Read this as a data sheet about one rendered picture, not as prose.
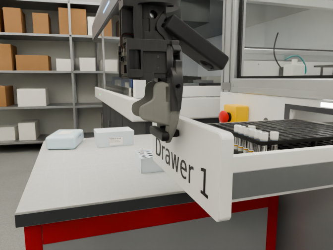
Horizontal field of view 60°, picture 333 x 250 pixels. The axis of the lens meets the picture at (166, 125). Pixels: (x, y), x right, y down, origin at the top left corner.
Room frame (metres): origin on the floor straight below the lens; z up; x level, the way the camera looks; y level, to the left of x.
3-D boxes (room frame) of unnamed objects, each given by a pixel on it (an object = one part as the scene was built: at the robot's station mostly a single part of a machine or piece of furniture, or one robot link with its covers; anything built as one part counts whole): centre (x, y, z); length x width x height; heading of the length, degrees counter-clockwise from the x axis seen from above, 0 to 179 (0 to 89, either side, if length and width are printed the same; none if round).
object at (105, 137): (1.01, 0.19, 0.79); 0.13 x 0.09 x 0.05; 111
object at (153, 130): (0.45, 0.00, 0.91); 0.07 x 0.04 x 0.01; 19
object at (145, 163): (0.74, 0.02, 0.78); 0.12 x 0.08 x 0.04; 107
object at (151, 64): (0.45, 0.02, 1.05); 0.09 x 0.08 x 0.12; 108
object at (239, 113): (0.87, -0.21, 0.88); 0.07 x 0.05 x 0.07; 19
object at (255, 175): (0.53, -0.22, 0.86); 0.40 x 0.26 x 0.06; 109
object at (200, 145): (0.46, -0.02, 0.87); 0.29 x 0.02 x 0.11; 19
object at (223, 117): (0.86, -0.18, 0.88); 0.04 x 0.03 x 0.04; 19
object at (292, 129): (0.53, -0.21, 0.87); 0.22 x 0.18 x 0.06; 109
